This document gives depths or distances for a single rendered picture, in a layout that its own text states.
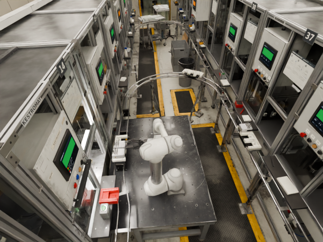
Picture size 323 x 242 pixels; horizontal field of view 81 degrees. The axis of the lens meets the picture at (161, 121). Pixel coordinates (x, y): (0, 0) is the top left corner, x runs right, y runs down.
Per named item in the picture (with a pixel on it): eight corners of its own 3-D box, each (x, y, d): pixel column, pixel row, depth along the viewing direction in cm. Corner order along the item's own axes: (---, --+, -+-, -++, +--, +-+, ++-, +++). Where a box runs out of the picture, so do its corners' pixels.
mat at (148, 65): (165, 116, 386) (165, 115, 385) (136, 118, 384) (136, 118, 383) (153, 27, 817) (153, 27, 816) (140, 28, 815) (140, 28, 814)
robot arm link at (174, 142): (175, 132, 154) (160, 137, 150) (183, 131, 136) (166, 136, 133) (180, 147, 153) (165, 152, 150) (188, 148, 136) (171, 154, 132)
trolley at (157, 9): (171, 35, 739) (171, 6, 673) (157, 36, 731) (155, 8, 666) (167, 28, 800) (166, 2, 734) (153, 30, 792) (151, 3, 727)
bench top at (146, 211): (216, 222, 176) (217, 221, 174) (101, 232, 173) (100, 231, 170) (188, 116, 287) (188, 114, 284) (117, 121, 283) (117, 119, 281)
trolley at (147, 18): (144, 50, 640) (141, 18, 575) (139, 44, 679) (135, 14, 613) (167, 45, 662) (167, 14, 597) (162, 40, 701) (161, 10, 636)
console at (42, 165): (75, 211, 116) (40, 168, 85) (27, 214, 115) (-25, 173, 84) (89, 155, 147) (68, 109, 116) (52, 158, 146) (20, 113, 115)
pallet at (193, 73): (181, 76, 346) (181, 71, 339) (184, 73, 355) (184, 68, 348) (200, 80, 333) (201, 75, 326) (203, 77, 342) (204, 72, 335)
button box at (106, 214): (110, 218, 156) (106, 212, 148) (100, 219, 156) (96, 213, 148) (111, 209, 162) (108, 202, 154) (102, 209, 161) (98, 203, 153)
